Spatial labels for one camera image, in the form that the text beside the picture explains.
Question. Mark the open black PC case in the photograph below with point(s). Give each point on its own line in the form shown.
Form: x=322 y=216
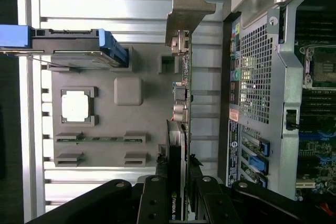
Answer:
x=288 y=77

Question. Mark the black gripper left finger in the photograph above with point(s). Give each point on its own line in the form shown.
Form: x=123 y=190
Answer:
x=152 y=200

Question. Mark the silver CPU chip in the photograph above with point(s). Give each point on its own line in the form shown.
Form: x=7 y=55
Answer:
x=74 y=106

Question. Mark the green motherboard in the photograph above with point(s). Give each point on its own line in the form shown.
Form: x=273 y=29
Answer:
x=315 y=155

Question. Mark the hard disk with blue caddy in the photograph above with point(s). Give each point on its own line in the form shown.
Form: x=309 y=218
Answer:
x=65 y=41

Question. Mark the CPU socket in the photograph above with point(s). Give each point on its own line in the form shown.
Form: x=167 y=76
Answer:
x=323 y=66

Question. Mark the green RAM stick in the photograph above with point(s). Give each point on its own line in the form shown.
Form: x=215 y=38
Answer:
x=105 y=139

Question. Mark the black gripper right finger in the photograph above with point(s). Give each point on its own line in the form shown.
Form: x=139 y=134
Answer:
x=212 y=203

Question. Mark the grey parts rack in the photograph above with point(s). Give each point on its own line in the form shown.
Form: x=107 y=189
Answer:
x=110 y=127

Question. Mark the blue slot retainer clip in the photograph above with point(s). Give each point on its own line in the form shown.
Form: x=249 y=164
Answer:
x=262 y=180
x=265 y=145
x=258 y=165

